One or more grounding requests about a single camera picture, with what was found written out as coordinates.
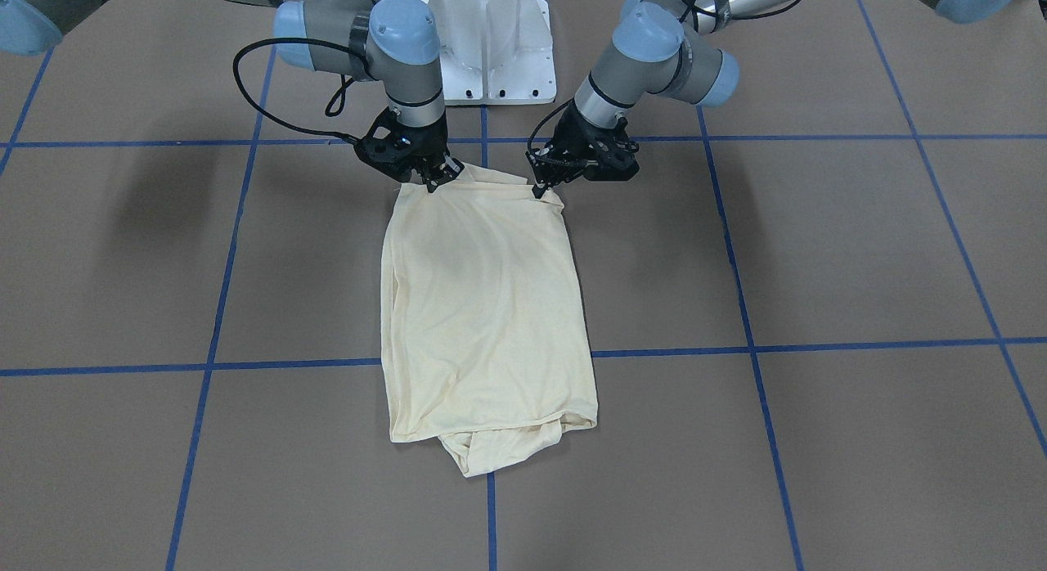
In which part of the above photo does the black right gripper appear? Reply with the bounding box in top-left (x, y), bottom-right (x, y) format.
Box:
top-left (389, 114), bottom-right (464, 193)

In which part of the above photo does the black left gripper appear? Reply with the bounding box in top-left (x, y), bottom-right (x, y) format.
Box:
top-left (526, 101), bottom-right (640, 200)

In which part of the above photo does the cream long sleeve shirt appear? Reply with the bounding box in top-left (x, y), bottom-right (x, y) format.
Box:
top-left (380, 164), bottom-right (599, 478)

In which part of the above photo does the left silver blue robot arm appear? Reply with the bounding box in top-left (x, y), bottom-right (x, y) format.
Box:
top-left (527, 0), bottom-right (1045, 199)

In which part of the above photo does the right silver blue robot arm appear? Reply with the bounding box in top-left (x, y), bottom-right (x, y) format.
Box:
top-left (1, 0), bottom-right (463, 191)

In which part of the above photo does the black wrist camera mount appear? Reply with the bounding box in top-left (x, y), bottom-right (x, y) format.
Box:
top-left (353, 109), bottom-right (427, 183)

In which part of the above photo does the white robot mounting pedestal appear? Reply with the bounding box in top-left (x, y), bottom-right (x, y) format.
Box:
top-left (426, 0), bottom-right (558, 106)

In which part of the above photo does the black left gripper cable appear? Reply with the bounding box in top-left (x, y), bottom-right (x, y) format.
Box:
top-left (672, 0), bottom-right (811, 36)

